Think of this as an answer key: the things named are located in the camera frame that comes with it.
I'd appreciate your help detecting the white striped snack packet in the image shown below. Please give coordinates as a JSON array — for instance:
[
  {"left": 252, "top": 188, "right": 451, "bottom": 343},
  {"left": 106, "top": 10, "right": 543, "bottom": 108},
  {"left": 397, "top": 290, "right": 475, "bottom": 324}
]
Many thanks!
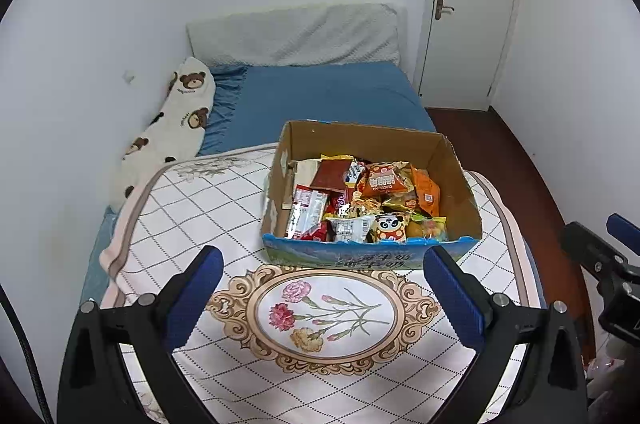
[{"left": 328, "top": 215, "right": 375, "bottom": 244}]

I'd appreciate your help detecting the bear print long pillow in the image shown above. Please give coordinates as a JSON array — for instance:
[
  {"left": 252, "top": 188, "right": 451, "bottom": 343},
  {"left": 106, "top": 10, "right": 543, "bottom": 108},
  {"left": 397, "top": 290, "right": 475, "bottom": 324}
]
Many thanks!
[{"left": 108, "top": 56, "right": 216, "bottom": 213}]

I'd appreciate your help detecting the grey dotted pillow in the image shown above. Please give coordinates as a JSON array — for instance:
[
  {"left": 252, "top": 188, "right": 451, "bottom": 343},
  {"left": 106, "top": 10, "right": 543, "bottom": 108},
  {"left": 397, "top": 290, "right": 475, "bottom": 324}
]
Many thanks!
[{"left": 186, "top": 3, "right": 406, "bottom": 68}]

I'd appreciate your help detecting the yellow panda snack packet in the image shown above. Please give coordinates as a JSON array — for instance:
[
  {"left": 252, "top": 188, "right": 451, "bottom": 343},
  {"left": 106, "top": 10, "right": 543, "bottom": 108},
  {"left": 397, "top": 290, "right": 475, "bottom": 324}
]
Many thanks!
[{"left": 368, "top": 211, "right": 409, "bottom": 243}]

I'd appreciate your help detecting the open cardboard milk box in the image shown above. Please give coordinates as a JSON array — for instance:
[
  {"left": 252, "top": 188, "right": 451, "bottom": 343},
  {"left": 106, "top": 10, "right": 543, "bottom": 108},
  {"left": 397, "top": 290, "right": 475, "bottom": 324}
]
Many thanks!
[{"left": 260, "top": 121, "right": 482, "bottom": 269}]

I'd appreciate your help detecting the yellow instant noodle packet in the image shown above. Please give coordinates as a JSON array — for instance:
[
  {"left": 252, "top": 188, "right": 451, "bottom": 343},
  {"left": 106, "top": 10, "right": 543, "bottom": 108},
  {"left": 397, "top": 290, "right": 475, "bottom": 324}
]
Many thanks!
[{"left": 346, "top": 197, "right": 382, "bottom": 218}]

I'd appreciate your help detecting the red white bar packet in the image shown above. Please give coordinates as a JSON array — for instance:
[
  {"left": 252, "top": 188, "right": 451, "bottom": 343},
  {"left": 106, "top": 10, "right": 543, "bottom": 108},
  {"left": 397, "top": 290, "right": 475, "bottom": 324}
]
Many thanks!
[{"left": 284, "top": 185, "right": 329, "bottom": 239}]

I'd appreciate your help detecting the red triangular snack packet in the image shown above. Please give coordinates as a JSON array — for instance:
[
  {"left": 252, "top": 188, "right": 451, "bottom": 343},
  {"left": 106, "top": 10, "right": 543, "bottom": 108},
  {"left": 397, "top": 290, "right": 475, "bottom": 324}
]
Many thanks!
[{"left": 296, "top": 193, "right": 345, "bottom": 242}]

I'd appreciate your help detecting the white door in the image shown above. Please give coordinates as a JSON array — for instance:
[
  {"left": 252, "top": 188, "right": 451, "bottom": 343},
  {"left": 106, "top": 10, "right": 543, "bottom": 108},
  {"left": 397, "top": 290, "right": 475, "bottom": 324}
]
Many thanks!
[{"left": 416, "top": 0, "right": 521, "bottom": 111}]

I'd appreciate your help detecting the orange panda snack packet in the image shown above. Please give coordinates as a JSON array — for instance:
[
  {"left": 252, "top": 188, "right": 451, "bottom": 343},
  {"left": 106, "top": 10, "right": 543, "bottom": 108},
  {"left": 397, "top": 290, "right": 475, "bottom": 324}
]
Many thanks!
[{"left": 356, "top": 162, "right": 414, "bottom": 197}]

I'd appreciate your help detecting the yellow bread snack packet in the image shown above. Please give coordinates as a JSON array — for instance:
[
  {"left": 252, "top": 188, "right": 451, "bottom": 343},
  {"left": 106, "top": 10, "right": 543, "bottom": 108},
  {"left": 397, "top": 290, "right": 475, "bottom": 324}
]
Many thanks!
[{"left": 382, "top": 191, "right": 419, "bottom": 210}]

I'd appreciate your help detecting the colourful candy bag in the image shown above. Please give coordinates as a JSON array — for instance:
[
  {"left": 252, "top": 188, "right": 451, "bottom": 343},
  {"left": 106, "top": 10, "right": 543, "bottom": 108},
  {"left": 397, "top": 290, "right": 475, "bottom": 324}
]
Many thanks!
[{"left": 409, "top": 214, "right": 448, "bottom": 242}]

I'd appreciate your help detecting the white quilted floral blanket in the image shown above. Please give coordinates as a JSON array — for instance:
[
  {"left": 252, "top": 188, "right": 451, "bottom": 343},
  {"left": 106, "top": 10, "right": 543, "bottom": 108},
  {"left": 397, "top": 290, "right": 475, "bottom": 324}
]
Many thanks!
[{"left": 98, "top": 142, "right": 547, "bottom": 424}]

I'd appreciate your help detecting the orange jelly cup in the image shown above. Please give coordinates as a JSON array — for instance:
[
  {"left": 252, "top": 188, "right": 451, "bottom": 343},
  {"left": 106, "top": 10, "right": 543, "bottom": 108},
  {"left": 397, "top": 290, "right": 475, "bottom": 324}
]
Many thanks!
[{"left": 406, "top": 220, "right": 425, "bottom": 239}]

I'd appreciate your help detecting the blue bed sheet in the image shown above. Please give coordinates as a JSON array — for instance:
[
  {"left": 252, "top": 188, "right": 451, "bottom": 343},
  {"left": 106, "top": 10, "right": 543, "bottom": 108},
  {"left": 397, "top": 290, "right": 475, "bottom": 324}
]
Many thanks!
[{"left": 82, "top": 62, "right": 434, "bottom": 300}]

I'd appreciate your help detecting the white clear wafer packet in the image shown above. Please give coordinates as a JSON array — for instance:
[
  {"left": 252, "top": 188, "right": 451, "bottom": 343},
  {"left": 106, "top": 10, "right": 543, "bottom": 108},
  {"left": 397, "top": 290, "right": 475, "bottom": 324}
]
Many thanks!
[{"left": 282, "top": 158, "right": 320, "bottom": 210}]

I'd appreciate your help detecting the brown chocolate snack packet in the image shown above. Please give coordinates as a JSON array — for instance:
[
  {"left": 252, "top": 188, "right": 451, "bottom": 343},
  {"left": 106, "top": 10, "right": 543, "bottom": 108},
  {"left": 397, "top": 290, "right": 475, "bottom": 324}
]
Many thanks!
[{"left": 310, "top": 158, "right": 352, "bottom": 193}]

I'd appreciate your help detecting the bronze door handle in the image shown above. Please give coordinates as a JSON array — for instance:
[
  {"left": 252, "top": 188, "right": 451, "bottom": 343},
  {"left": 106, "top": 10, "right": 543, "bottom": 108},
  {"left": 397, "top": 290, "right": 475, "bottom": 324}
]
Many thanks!
[{"left": 434, "top": 0, "right": 456, "bottom": 20}]

